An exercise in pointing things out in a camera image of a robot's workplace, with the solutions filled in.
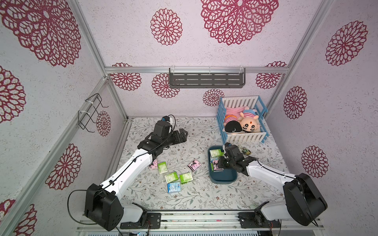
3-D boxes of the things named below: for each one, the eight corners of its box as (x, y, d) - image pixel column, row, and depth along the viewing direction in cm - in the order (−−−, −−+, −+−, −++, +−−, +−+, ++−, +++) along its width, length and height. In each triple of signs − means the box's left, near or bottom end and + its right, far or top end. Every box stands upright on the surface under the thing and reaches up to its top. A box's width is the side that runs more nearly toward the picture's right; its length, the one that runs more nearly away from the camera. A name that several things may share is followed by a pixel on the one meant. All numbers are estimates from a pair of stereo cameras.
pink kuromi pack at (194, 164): (188, 166, 95) (188, 164, 93) (194, 160, 98) (194, 158, 95) (193, 172, 93) (194, 169, 90) (200, 165, 96) (200, 163, 93)
